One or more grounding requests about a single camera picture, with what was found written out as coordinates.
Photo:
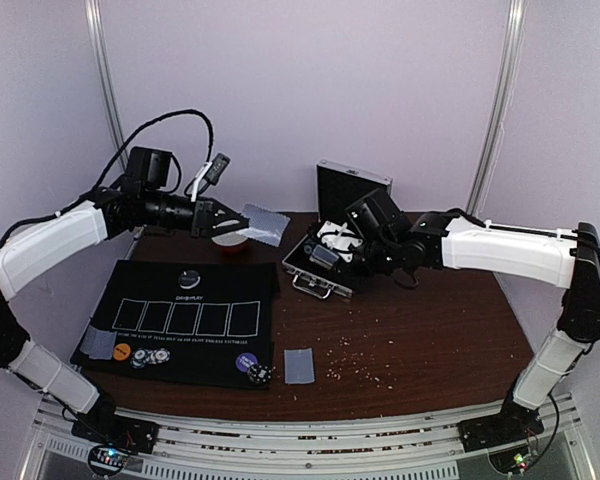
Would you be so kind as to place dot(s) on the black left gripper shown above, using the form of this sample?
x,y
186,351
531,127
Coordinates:
x,y
202,221

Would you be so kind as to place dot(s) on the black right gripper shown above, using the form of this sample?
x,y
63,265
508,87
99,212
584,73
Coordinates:
x,y
360,251

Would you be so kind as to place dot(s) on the clear acrylic dealer button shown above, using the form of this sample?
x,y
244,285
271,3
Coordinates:
x,y
189,279

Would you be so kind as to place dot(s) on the boxed deck of cards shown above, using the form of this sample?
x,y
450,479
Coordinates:
x,y
324,256

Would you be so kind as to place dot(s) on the blue small blind button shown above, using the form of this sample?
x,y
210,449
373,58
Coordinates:
x,y
244,361

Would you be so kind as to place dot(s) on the dealt card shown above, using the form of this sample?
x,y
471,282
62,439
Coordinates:
x,y
299,367

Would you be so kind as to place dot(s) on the black poker chip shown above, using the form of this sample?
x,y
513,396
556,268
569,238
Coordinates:
x,y
259,374

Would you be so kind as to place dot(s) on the white blue chips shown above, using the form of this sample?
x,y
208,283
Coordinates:
x,y
148,357

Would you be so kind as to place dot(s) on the orange big blind button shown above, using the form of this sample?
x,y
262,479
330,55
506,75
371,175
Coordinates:
x,y
122,352

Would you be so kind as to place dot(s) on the dealt cards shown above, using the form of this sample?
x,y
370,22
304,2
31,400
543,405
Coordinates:
x,y
98,344

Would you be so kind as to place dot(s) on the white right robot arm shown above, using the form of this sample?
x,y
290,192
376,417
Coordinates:
x,y
550,277

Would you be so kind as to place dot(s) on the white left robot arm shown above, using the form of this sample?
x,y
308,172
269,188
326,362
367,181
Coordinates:
x,y
32,253

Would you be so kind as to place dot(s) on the orange bowl white inside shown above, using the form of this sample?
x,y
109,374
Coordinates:
x,y
231,244

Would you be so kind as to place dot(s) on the aluminium poker chip case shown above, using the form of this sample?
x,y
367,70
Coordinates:
x,y
338,186

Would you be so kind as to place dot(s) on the black poker table mat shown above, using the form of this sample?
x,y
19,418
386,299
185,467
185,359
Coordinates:
x,y
205,328

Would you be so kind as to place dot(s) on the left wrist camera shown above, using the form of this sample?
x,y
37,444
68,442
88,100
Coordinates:
x,y
208,175

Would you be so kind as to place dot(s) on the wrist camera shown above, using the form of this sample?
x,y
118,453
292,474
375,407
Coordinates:
x,y
208,175
339,239

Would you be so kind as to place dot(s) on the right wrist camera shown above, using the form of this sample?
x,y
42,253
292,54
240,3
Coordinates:
x,y
339,239

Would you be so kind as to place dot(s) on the right aluminium frame post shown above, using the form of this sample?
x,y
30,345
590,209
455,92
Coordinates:
x,y
504,89

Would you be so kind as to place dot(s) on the aluminium frame post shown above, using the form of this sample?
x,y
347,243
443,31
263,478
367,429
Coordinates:
x,y
504,89
104,74

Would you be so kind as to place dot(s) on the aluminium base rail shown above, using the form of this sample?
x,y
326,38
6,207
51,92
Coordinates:
x,y
419,446

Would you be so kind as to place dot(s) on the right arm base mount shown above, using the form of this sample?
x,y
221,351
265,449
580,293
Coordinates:
x,y
499,429

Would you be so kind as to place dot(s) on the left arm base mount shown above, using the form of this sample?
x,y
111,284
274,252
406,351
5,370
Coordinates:
x,y
127,434

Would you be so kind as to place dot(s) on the left aluminium frame post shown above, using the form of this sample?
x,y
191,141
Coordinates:
x,y
104,74

